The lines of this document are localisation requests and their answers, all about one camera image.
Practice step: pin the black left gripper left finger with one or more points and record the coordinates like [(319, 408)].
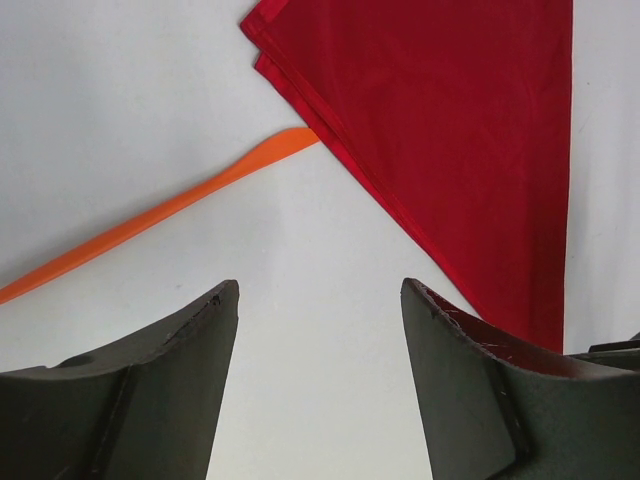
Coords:
[(143, 407)]

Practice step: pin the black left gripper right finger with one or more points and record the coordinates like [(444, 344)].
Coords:
[(496, 407)]

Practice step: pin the red cloth napkin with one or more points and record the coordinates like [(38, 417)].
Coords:
[(455, 116)]

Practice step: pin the orange plastic knife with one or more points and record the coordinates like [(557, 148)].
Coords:
[(272, 150)]

